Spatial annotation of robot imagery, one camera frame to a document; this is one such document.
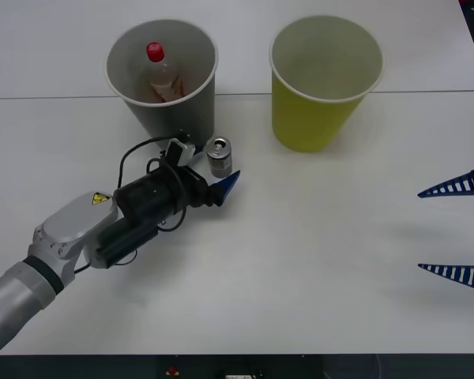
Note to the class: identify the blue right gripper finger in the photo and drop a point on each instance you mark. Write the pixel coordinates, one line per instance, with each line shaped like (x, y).
(464, 274)
(464, 184)

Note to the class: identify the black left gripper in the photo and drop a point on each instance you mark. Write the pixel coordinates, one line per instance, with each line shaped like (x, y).
(195, 189)

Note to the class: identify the silver drink can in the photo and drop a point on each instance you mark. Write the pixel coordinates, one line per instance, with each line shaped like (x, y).
(219, 160)

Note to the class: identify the silver and black left arm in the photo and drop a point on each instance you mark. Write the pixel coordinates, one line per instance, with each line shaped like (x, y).
(71, 225)

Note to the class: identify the grey plastic waste bin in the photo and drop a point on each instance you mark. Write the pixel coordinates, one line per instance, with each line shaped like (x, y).
(170, 118)

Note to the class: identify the red-capped plastic bottle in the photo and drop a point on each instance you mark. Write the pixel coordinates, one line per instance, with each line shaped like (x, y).
(164, 77)

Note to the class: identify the yellow-green plastic waste bin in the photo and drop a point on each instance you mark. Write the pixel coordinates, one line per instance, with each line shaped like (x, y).
(312, 118)

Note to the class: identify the red button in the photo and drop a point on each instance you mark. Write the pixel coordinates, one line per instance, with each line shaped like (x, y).
(172, 371)

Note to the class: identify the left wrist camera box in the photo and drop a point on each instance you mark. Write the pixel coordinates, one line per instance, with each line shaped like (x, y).
(178, 152)

